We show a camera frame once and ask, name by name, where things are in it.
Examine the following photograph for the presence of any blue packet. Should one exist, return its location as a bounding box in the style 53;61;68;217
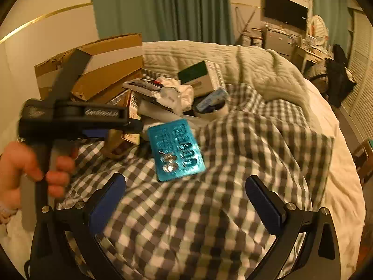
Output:
198;89;229;113

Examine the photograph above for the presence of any green and white carton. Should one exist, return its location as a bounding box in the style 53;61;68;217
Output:
178;61;226;97

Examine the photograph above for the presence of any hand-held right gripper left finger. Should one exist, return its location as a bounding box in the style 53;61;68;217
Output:
29;173;129;280

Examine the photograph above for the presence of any white dressing table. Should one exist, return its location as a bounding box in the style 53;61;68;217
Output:
299;36;333;74

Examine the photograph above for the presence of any person's left hand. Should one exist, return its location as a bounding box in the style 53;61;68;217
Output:
0;141;79;212

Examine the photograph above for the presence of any white louvered door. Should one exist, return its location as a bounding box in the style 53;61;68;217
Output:
341;9;373;140

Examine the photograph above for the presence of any crumpled white plastic bag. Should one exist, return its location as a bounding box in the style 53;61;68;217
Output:
152;77;194;114

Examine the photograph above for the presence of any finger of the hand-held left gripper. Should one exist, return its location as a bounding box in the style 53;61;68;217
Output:
79;119;144;139

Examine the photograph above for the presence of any black and red packet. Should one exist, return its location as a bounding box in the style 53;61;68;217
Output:
122;79;164;94

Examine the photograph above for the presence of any white foam tube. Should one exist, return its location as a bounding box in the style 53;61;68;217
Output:
138;99;177;122

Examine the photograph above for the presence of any blue blister pack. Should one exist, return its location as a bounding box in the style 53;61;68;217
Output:
146;119;206;182

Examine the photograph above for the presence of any grey cabinet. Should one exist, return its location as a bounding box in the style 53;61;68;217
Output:
264;28;295;56

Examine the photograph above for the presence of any black clothing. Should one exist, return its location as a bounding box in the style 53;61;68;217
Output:
325;44;358;108

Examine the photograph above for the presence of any grey checked blanket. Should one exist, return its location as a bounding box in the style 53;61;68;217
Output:
55;83;334;280

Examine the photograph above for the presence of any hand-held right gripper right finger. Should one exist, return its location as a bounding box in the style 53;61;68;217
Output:
245;175;342;280

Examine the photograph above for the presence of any small labelled brown carton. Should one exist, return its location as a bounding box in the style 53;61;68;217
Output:
125;90;142;145

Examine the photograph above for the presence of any white tape roll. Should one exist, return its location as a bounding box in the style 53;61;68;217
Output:
192;99;229;121

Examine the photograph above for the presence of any small brown box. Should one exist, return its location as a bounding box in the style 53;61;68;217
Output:
352;139;373;182

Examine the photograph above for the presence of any wide green curtain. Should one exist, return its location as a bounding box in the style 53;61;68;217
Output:
90;0;235;46

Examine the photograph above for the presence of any black television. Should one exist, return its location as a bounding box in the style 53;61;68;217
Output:
264;0;309;31

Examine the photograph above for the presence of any white fluffy blanket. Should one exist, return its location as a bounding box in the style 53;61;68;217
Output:
142;41;310;112

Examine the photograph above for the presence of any white round mirror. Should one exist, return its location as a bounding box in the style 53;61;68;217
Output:
307;16;328;46

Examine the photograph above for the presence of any large brown cardboard box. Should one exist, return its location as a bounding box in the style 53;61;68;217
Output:
34;33;143;103

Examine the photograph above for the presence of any white bed sheet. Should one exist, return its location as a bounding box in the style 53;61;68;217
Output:
303;79;366;280

